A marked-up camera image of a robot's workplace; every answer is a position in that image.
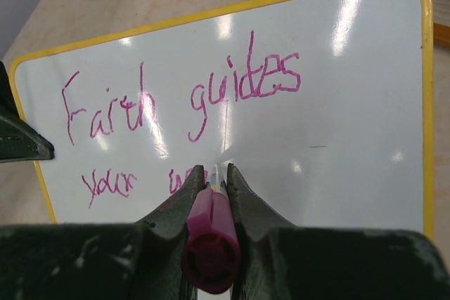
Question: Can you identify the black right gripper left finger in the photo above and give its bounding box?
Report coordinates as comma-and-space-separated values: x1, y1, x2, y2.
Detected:
1, 165, 205, 299

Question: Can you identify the magenta marker cap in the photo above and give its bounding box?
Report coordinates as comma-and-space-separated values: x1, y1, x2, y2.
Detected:
181, 188, 241, 294

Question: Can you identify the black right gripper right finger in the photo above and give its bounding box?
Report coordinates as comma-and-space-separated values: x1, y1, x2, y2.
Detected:
227, 164, 449, 299

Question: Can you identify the yellow framed whiteboard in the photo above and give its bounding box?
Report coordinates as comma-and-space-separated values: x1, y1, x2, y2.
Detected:
10, 0, 433, 234

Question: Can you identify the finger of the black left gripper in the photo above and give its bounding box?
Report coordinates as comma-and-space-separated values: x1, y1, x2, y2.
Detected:
0, 62, 54, 163

